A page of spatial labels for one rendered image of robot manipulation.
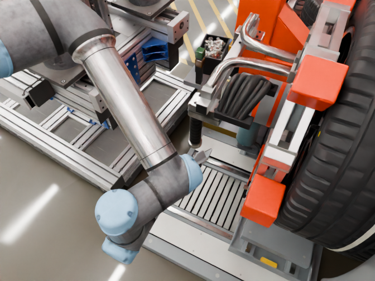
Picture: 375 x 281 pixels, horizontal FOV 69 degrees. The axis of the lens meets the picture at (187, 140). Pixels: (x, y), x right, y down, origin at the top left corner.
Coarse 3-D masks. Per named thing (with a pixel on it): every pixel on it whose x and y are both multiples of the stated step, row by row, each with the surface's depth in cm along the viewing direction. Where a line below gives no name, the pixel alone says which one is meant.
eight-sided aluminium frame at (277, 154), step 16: (320, 16) 62; (336, 16) 64; (320, 32) 59; (336, 32) 59; (320, 48) 55; (336, 48) 55; (288, 112) 57; (304, 112) 56; (272, 128) 106; (304, 128) 56; (272, 144) 58; (288, 144) 59; (272, 160) 59; (288, 160) 58; (272, 176) 71
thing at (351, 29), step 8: (344, 32) 77; (352, 32) 64; (344, 40) 79; (352, 40) 60; (344, 48) 80; (344, 56) 79; (344, 64) 71; (320, 112) 85; (312, 120) 86; (320, 120) 72; (312, 128) 86; (304, 136) 93; (312, 136) 75; (304, 144) 84; (304, 152) 78; (296, 160) 88; (296, 168) 81; (288, 176) 92; (288, 184) 90
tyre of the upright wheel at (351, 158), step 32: (352, 64) 50; (352, 96) 48; (320, 128) 55; (352, 128) 48; (320, 160) 52; (352, 160) 49; (288, 192) 63; (320, 192) 54; (352, 192) 52; (288, 224) 66; (320, 224) 59; (352, 224) 55; (352, 256) 65
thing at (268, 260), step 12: (240, 228) 132; (240, 240) 128; (240, 252) 124; (252, 252) 123; (264, 252) 125; (312, 252) 125; (264, 264) 122; (276, 264) 119; (288, 264) 120; (312, 264) 120; (288, 276) 119; (300, 276) 120
